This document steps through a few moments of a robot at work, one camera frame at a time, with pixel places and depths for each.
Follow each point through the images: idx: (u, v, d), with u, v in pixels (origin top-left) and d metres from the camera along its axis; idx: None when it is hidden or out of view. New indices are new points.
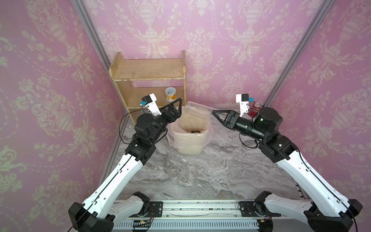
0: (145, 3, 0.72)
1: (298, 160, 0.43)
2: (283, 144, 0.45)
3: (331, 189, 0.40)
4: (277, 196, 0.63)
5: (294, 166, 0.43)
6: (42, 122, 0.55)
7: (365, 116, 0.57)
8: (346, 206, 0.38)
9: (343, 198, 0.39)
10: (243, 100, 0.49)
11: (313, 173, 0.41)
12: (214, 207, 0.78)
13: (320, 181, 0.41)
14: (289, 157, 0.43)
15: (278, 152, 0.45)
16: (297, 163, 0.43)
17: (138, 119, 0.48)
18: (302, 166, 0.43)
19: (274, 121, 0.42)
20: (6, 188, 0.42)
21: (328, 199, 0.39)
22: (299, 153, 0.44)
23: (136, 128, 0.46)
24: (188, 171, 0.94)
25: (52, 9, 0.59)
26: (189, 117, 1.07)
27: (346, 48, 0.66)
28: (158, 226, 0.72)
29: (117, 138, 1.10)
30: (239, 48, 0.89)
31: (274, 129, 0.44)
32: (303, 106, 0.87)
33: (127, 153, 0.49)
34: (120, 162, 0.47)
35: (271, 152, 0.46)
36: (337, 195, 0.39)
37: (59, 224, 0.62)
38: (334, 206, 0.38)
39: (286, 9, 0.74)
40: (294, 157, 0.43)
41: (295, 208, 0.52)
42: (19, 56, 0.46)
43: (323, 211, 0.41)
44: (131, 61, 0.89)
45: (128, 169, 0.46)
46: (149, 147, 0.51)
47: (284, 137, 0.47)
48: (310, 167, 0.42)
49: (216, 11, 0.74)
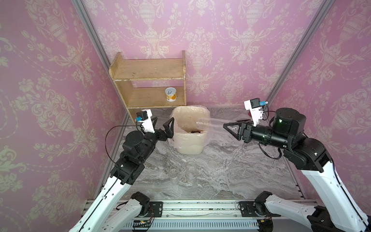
0: (145, 3, 0.72)
1: (332, 174, 0.37)
2: (318, 151, 0.37)
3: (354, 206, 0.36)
4: (278, 198, 0.63)
5: (327, 181, 0.37)
6: (42, 122, 0.55)
7: (365, 116, 0.57)
8: (365, 224, 0.36)
9: (363, 215, 0.36)
10: (253, 107, 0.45)
11: (343, 190, 0.36)
12: (214, 207, 0.78)
13: (348, 197, 0.36)
14: (322, 170, 0.36)
15: (310, 160, 0.37)
16: (331, 178, 0.36)
17: (127, 136, 0.46)
18: (334, 181, 0.36)
19: (295, 121, 0.37)
20: (6, 188, 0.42)
21: (351, 218, 0.36)
22: (333, 164, 0.38)
23: (125, 146, 0.44)
24: (188, 171, 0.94)
25: (53, 9, 0.60)
26: (189, 117, 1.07)
27: (345, 48, 0.66)
28: (158, 226, 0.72)
29: (117, 138, 1.10)
30: (239, 48, 0.89)
31: (298, 132, 0.38)
32: (303, 106, 0.87)
33: (112, 176, 0.46)
34: (106, 185, 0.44)
35: (302, 160, 0.38)
36: (360, 212, 0.36)
37: (59, 225, 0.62)
38: (354, 224, 0.36)
39: (286, 9, 0.74)
40: (329, 170, 0.37)
41: (297, 211, 0.52)
42: (19, 56, 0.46)
43: (337, 224, 0.42)
44: (131, 61, 0.89)
45: (113, 194, 0.43)
46: (137, 166, 0.48)
47: (315, 142, 0.39)
48: (340, 182, 0.37)
49: (216, 11, 0.74)
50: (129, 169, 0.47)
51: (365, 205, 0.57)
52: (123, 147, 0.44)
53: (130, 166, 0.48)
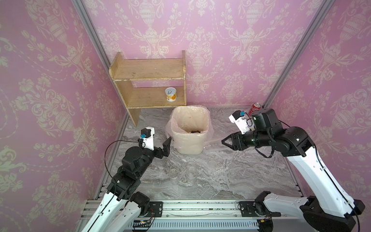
0: (145, 3, 0.72)
1: (315, 158, 0.39)
2: (299, 137, 0.40)
3: (339, 189, 0.38)
4: (276, 195, 0.63)
5: (310, 166, 0.39)
6: (42, 122, 0.55)
7: (365, 116, 0.57)
8: (352, 207, 0.37)
9: (350, 199, 0.37)
10: (235, 118, 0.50)
11: (326, 173, 0.38)
12: (214, 207, 0.78)
13: (332, 181, 0.38)
14: (306, 154, 0.39)
15: (293, 147, 0.40)
16: (314, 162, 0.39)
17: (127, 152, 0.49)
18: (317, 165, 0.39)
19: (262, 114, 0.45)
20: (6, 188, 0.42)
21: (337, 201, 0.37)
22: (316, 149, 0.40)
23: (124, 161, 0.46)
24: (188, 171, 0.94)
25: (53, 9, 0.60)
26: (189, 117, 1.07)
27: (346, 48, 0.66)
28: (159, 226, 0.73)
29: (117, 138, 1.10)
30: (239, 48, 0.89)
31: (274, 123, 0.44)
32: (303, 106, 0.87)
33: (108, 193, 0.47)
34: (102, 202, 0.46)
35: (286, 147, 0.40)
36: (346, 195, 0.38)
37: (59, 225, 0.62)
38: (341, 207, 0.37)
39: (286, 9, 0.74)
40: (312, 154, 0.39)
41: (292, 204, 0.52)
42: (19, 56, 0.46)
43: (325, 209, 0.41)
44: (131, 61, 0.89)
45: (109, 210, 0.45)
46: (134, 181, 0.50)
47: (296, 129, 0.42)
48: (324, 166, 0.39)
49: (216, 11, 0.74)
50: (126, 185, 0.48)
51: (364, 205, 0.57)
52: (122, 162, 0.46)
53: (127, 181, 0.49)
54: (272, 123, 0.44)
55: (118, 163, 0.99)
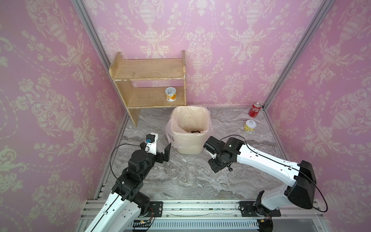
0: (145, 3, 0.72)
1: (247, 150, 0.52)
2: (232, 144, 0.55)
3: (280, 161, 0.47)
4: (266, 192, 0.67)
5: (247, 156, 0.50)
6: (42, 122, 0.55)
7: (365, 116, 0.57)
8: (297, 169, 0.44)
9: (292, 164, 0.45)
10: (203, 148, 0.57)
11: (263, 155, 0.49)
12: (214, 207, 0.78)
13: (270, 159, 0.48)
14: (240, 152, 0.52)
15: (232, 153, 0.53)
16: (248, 152, 0.51)
17: (134, 154, 0.53)
18: (251, 153, 0.50)
19: (206, 143, 0.62)
20: (6, 188, 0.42)
21: (281, 171, 0.45)
22: (247, 145, 0.53)
23: (130, 163, 0.50)
24: (188, 171, 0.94)
25: (52, 9, 0.59)
26: (189, 117, 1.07)
27: (346, 48, 0.66)
28: (159, 225, 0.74)
29: (117, 138, 1.10)
30: (239, 48, 0.89)
31: (216, 143, 0.60)
32: (303, 106, 0.87)
33: (113, 193, 0.50)
34: (107, 201, 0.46)
35: (227, 155, 0.53)
36: (288, 164, 0.45)
37: (59, 225, 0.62)
38: (288, 174, 0.44)
39: (286, 9, 0.74)
40: (243, 149, 0.52)
41: (279, 193, 0.55)
42: (19, 56, 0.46)
43: (286, 182, 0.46)
44: (131, 61, 0.89)
45: (114, 210, 0.47)
46: (137, 183, 0.52)
47: (230, 138, 0.58)
48: (259, 152, 0.51)
49: (216, 11, 0.74)
50: (131, 186, 0.51)
51: (364, 205, 0.57)
52: (129, 164, 0.50)
53: (131, 182, 0.52)
54: (214, 144, 0.60)
55: (118, 163, 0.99)
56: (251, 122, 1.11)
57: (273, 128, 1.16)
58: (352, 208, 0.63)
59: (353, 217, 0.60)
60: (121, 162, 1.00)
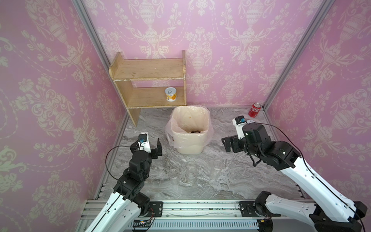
0: (145, 3, 0.72)
1: (304, 167, 0.42)
2: (285, 151, 0.44)
3: (337, 194, 0.40)
4: (278, 198, 0.62)
5: (301, 174, 0.42)
6: (42, 122, 0.55)
7: (365, 116, 0.57)
8: (353, 210, 0.38)
9: (349, 202, 0.39)
10: (237, 123, 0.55)
11: (320, 180, 0.41)
12: (214, 207, 0.78)
13: (327, 187, 0.40)
14: (294, 166, 0.42)
15: (282, 160, 0.44)
16: (303, 170, 0.42)
17: (135, 153, 0.54)
18: (307, 173, 0.42)
19: (253, 130, 0.48)
20: (6, 187, 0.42)
21: (336, 206, 0.39)
22: (303, 160, 0.43)
23: (131, 164, 0.51)
24: (188, 171, 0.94)
25: (52, 9, 0.59)
26: (189, 117, 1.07)
27: (345, 48, 0.66)
28: (158, 226, 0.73)
29: (117, 138, 1.10)
30: (239, 48, 0.89)
31: (263, 138, 0.47)
32: (303, 106, 0.87)
33: (115, 192, 0.51)
34: (108, 201, 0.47)
35: (274, 161, 0.44)
36: (344, 199, 0.39)
37: (59, 225, 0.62)
38: (343, 212, 0.38)
39: (286, 9, 0.74)
40: (299, 164, 0.43)
41: (298, 210, 0.52)
42: (19, 56, 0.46)
43: (331, 215, 0.41)
44: (131, 61, 0.89)
45: (115, 209, 0.48)
46: (138, 183, 0.53)
47: (282, 143, 0.47)
48: (315, 174, 0.42)
49: (216, 11, 0.74)
50: (132, 185, 0.52)
51: (364, 205, 0.57)
52: (129, 165, 0.51)
53: (132, 182, 0.53)
54: (262, 139, 0.48)
55: (118, 163, 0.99)
56: None
57: (273, 128, 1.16)
58: None
59: None
60: (121, 162, 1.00)
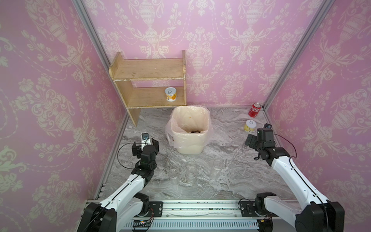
0: (145, 3, 0.72)
1: (287, 161, 0.54)
2: (278, 151, 0.58)
3: (311, 187, 0.45)
4: (278, 198, 0.63)
5: (281, 164, 0.54)
6: (42, 122, 0.55)
7: (365, 116, 0.57)
8: (321, 199, 0.42)
9: (321, 195, 0.43)
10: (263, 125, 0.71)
11: (298, 172, 0.49)
12: (214, 207, 0.78)
13: (302, 179, 0.47)
14: (278, 158, 0.55)
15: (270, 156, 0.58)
16: (285, 163, 0.53)
17: (144, 147, 0.66)
18: (288, 165, 0.52)
19: (263, 130, 0.64)
20: (6, 187, 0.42)
21: (304, 191, 0.44)
22: (290, 158, 0.55)
23: (143, 154, 0.63)
24: (188, 171, 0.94)
25: (52, 9, 0.59)
26: (189, 117, 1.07)
27: (345, 48, 0.66)
28: (158, 226, 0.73)
29: (117, 138, 1.10)
30: (239, 48, 0.89)
31: (268, 139, 0.63)
32: (303, 106, 0.87)
33: (133, 174, 0.61)
34: (128, 178, 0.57)
35: (265, 155, 0.59)
36: (317, 192, 0.43)
37: (59, 225, 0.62)
38: (307, 196, 0.43)
39: (286, 9, 0.74)
40: (283, 158, 0.55)
41: (291, 209, 0.52)
42: (19, 56, 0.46)
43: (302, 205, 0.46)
44: (131, 61, 0.89)
45: (135, 182, 0.56)
46: (149, 172, 0.64)
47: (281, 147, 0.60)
48: (297, 169, 0.51)
49: (216, 11, 0.74)
50: (145, 173, 0.62)
51: (364, 205, 0.57)
52: (142, 155, 0.62)
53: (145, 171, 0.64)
54: (266, 139, 0.63)
55: (118, 163, 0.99)
56: (251, 122, 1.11)
57: (273, 128, 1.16)
58: (352, 208, 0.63)
59: (353, 217, 0.60)
60: (121, 162, 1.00)
